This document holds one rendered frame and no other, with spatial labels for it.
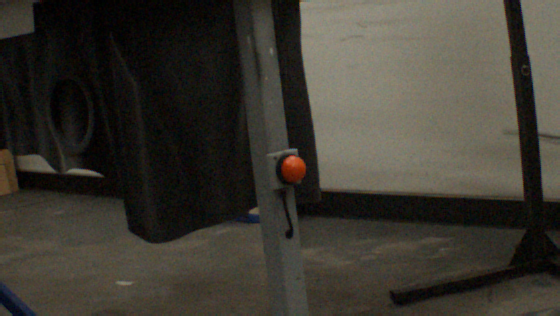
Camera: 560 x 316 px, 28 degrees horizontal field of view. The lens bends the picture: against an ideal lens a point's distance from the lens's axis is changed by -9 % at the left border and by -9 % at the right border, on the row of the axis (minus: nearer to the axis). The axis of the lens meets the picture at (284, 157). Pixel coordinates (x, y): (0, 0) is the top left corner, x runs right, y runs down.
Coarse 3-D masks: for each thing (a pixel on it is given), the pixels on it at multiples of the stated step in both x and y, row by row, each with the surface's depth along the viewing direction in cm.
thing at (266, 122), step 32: (256, 0) 169; (256, 32) 169; (256, 64) 170; (256, 96) 171; (256, 128) 172; (256, 160) 174; (256, 192) 175; (288, 192) 174; (288, 224) 174; (288, 256) 174; (288, 288) 174
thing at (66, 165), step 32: (64, 0) 191; (64, 32) 193; (0, 64) 216; (32, 64) 204; (64, 64) 194; (96, 64) 187; (0, 96) 219; (32, 96) 208; (64, 96) 198; (96, 96) 189; (0, 128) 221; (32, 128) 211; (64, 128) 200; (96, 128) 190; (64, 160) 201; (96, 160) 194
